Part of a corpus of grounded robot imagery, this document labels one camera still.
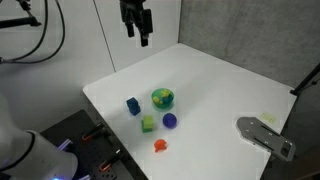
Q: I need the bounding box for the black camera boom bar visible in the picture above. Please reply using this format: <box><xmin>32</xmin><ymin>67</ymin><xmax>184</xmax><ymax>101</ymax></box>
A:
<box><xmin>0</xmin><ymin>0</ymin><xmax>43</xmax><ymax>30</ymax></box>

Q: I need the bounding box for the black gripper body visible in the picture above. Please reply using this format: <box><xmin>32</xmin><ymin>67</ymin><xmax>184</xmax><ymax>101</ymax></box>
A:
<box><xmin>119</xmin><ymin>0</ymin><xmax>148</xmax><ymax>28</ymax></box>

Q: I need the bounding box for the purple ball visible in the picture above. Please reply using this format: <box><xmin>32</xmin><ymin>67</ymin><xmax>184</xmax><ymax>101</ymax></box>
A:
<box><xmin>162</xmin><ymin>112</ymin><xmax>178</xmax><ymax>129</ymax></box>

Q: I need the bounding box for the orange toy piece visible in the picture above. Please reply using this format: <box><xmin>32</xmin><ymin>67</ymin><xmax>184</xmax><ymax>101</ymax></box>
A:
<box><xmin>153</xmin><ymin>138</ymin><xmax>169</xmax><ymax>154</ymax></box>

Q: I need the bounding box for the black stand leg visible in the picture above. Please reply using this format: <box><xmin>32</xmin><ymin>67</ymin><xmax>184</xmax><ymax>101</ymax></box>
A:
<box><xmin>289</xmin><ymin>63</ymin><xmax>320</xmax><ymax>98</ymax></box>

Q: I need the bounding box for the grey metal plate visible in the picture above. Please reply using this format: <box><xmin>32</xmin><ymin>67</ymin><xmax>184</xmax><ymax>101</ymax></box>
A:
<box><xmin>235</xmin><ymin>116</ymin><xmax>297</xmax><ymax>163</ymax></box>

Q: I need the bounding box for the blue cube block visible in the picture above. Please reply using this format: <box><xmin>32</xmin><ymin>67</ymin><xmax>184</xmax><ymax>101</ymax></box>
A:
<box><xmin>126</xmin><ymin>96</ymin><xmax>142</xmax><ymax>117</ymax></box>

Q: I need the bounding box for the yellow sticky note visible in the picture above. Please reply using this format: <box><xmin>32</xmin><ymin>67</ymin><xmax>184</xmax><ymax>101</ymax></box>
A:
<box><xmin>259</xmin><ymin>112</ymin><xmax>277</xmax><ymax>126</ymax></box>

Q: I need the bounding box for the yellow star toy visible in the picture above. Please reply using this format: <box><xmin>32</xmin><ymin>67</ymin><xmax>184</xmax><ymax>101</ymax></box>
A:
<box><xmin>162</xmin><ymin>89</ymin><xmax>173</xmax><ymax>100</ymax></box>

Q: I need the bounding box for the black hanging cable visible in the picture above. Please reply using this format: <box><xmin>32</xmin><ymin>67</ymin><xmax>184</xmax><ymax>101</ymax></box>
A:
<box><xmin>0</xmin><ymin>0</ymin><xmax>49</xmax><ymax>64</ymax></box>
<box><xmin>0</xmin><ymin>0</ymin><xmax>66</xmax><ymax>65</ymax></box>

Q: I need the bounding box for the black clamp with orange tip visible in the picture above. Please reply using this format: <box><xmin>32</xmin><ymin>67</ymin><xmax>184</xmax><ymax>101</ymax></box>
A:
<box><xmin>81</xmin><ymin>123</ymin><xmax>110</xmax><ymax>143</ymax></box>
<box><xmin>99</xmin><ymin>148</ymin><xmax>123</xmax><ymax>173</ymax></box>

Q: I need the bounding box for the black perforated base board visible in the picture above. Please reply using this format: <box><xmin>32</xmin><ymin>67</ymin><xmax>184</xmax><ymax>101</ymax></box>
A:
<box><xmin>39</xmin><ymin>109</ymin><xmax>148</xmax><ymax>180</ymax></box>

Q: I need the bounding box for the light green cube block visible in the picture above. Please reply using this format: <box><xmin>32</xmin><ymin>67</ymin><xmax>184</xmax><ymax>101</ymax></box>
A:
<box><xmin>141</xmin><ymin>115</ymin><xmax>156</xmax><ymax>134</ymax></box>

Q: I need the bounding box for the green plastic bowl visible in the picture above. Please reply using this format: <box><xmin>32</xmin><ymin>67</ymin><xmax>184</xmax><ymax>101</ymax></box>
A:
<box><xmin>150</xmin><ymin>87</ymin><xmax>175</xmax><ymax>112</ymax></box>

